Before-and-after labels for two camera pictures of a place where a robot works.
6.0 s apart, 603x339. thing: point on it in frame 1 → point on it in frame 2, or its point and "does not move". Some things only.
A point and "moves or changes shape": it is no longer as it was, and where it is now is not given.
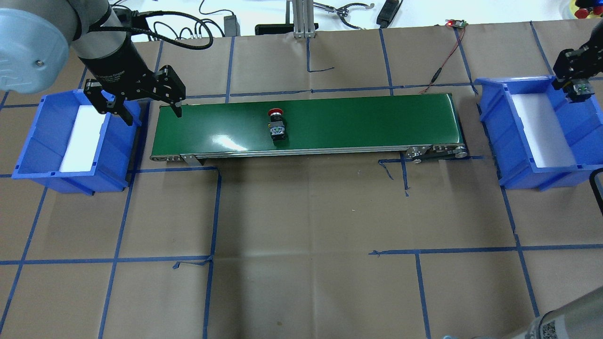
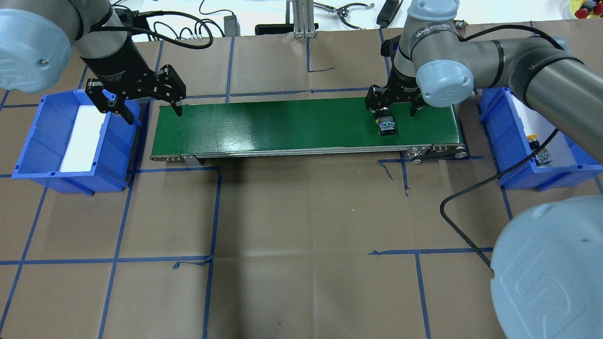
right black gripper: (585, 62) → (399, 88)
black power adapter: (232, 27) does not move
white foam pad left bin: (86, 132) does not move
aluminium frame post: (303, 17) does not move
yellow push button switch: (581, 92) moves or changes shape
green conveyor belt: (392, 128) does not move
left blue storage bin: (70, 141) does not move
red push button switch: (276, 125) → (386, 123)
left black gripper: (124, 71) does not move
